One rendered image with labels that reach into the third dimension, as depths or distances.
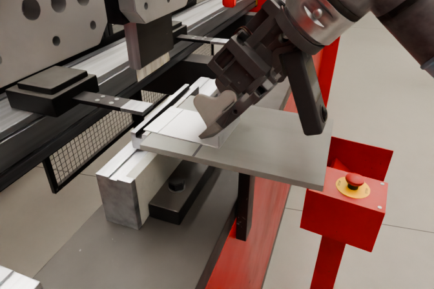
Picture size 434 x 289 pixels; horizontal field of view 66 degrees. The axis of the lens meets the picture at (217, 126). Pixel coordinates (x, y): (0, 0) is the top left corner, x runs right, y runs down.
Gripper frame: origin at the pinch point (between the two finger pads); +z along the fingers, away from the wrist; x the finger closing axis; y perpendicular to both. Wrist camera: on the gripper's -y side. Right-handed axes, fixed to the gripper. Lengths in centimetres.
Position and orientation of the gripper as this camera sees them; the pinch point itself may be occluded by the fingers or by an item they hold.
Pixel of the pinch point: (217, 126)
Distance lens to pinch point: 51.9
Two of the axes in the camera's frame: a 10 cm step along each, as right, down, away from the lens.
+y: -7.0, -7.1, -0.6
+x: -4.0, 4.7, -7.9
